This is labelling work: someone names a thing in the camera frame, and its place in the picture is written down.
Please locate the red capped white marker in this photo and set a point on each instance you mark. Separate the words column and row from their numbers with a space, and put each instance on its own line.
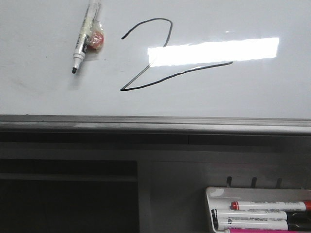
column 290, row 206

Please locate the white whiteboard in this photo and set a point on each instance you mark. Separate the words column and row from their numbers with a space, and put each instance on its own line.
column 177, row 58

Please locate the grey whiteboard ledge frame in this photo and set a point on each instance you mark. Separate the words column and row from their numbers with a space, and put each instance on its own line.
column 150, row 129

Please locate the black capped white marker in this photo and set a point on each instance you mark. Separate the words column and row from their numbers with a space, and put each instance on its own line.
column 224, row 224
column 260, row 215

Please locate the lower black capped white marker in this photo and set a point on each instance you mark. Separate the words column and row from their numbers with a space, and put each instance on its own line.
column 224, row 224

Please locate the white black dry-erase marker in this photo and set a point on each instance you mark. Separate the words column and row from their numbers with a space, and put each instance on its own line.
column 85, row 34

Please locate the upper black capped white marker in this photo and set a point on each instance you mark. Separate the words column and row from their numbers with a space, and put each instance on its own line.
column 260, row 215

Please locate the white marker tray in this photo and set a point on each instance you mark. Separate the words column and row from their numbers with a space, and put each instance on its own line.
column 220, row 198

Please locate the pink marker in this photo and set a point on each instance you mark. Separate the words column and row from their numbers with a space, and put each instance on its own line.
column 261, row 231

